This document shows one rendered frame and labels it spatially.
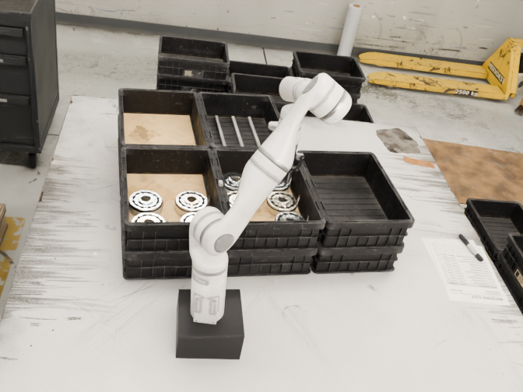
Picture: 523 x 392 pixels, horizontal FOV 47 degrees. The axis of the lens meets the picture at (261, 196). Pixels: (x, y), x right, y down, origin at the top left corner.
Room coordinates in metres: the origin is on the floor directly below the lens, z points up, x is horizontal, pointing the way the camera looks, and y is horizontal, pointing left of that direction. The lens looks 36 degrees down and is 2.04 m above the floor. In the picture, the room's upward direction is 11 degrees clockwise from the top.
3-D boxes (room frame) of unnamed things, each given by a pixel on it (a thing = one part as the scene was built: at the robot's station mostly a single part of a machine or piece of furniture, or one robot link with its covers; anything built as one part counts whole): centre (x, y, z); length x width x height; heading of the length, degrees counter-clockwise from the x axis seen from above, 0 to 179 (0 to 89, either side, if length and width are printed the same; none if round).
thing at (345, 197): (1.68, -0.29, 0.87); 0.40 x 0.30 x 0.11; 19
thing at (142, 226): (1.49, 0.28, 0.92); 0.40 x 0.30 x 0.02; 19
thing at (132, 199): (1.46, 0.35, 0.86); 0.10 x 0.10 x 0.01
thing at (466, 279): (1.64, -0.75, 0.70); 0.33 x 0.23 x 0.01; 12
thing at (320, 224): (1.58, -0.01, 0.92); 0.40 x 0.30 x 0.02; 19
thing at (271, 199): (1.60, -0.07, 0.86); 0.10 x 0.10 x 0.01
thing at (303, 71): (3.40, -0.24, 0.37); 0.40 x 0.30 x 0.45; 102
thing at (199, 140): (1.87, 0.41, 0.87); 0.40 x 0.30 x 0.11; 19
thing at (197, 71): (3.23, 0.55, 0.37); 0.40 x 0.30 x 0.45; 102
